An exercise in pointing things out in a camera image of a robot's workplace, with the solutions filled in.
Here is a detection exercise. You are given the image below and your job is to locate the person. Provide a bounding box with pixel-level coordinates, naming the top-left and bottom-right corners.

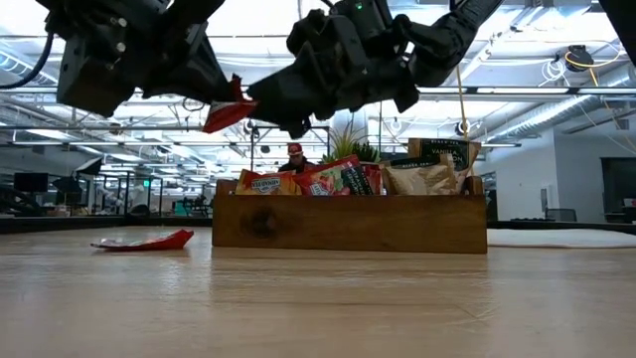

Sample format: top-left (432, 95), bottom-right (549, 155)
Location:
top-left (277, 142), bottom-right (317, 175)

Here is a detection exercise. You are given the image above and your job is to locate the wooden tea organizer box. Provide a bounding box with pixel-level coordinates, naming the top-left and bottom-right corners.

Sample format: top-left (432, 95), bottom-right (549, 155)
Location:
top-left (212, 177), bottom-right (489, 256)

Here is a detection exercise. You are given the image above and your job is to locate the yellow hanging cable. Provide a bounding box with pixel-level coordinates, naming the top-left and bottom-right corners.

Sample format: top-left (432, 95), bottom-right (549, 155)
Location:
top-left (455, 67), bottom-right (472, 138)

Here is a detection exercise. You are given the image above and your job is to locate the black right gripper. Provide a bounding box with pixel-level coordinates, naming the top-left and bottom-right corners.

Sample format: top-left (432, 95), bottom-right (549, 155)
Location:
top-left (246, 0), bottom-right (422, 141)

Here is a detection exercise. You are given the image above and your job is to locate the black camera rig frame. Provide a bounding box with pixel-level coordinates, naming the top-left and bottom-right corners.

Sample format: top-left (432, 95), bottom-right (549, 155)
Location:
top-left (248, 121), bottom-right (332, 173)

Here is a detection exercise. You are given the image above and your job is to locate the black workstation frame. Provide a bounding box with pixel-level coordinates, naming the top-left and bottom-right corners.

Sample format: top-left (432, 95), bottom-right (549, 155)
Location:
top-left (74, 157), bottom-right (165, 219)

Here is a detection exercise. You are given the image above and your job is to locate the white round placemat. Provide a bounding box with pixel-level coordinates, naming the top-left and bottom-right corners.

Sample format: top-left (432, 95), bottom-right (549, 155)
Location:
top-left (487, 227), bottom-right (636, 250)

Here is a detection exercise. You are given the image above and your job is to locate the orange peach tea packet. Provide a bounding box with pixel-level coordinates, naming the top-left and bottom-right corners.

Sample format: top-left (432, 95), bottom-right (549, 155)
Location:
top-left (234, 168), bottom-right (303, 197)

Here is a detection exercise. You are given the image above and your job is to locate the black background monitor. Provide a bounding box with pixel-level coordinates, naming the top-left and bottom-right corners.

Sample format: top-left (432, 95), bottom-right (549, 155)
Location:
top-left (12, 172), bottom-right (50, 195)

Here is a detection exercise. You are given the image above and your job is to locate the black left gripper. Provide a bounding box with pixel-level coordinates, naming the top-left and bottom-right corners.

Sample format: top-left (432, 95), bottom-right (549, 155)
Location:
top-left (56, 12), bottom-right (243, 119)

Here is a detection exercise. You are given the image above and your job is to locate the tan vanilla tea packet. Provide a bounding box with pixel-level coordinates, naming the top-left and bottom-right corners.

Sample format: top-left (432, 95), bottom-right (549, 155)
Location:
top-left (407, 137), bottom-right (483, 195)
top-left (381, 153), bottom-right (459, 197)

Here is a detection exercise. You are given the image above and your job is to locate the grey office chair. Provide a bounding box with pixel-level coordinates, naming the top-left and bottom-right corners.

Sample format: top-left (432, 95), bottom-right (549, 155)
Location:
top-left (544, 208), bottom-right (578, 224)

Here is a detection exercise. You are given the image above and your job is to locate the ceiling cable reel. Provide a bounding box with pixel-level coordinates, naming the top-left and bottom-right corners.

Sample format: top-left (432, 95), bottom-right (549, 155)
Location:
top-left (562, 44), bottom-right (593, 74)

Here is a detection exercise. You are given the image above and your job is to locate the succulent in white patterned pot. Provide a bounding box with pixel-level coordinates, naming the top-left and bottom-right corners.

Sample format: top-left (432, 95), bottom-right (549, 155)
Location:
top-left (321, 123), bottom-right (382, 165)

